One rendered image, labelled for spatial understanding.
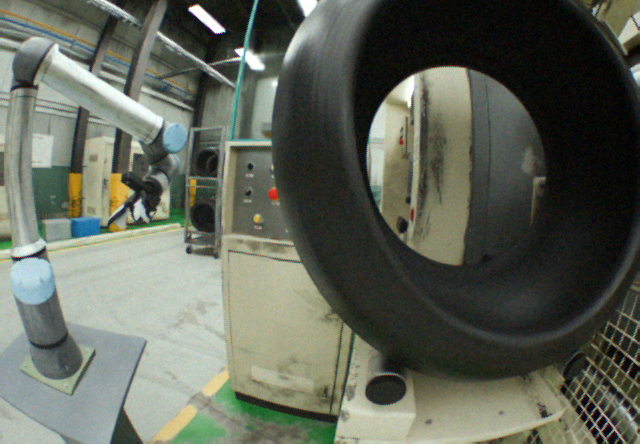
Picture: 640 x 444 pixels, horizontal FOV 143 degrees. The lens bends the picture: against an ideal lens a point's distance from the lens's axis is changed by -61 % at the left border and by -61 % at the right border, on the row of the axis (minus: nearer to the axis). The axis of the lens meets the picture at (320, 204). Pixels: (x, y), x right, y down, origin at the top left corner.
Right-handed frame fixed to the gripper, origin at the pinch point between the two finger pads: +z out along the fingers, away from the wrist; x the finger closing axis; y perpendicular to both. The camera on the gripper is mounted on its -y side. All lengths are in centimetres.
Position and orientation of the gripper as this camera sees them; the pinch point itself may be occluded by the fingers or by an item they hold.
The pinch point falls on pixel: (118, 222)
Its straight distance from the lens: 81.2
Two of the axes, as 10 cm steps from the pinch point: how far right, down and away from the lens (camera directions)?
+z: 0.1, 5.9, -8.0
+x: -9.8, 1.8, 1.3
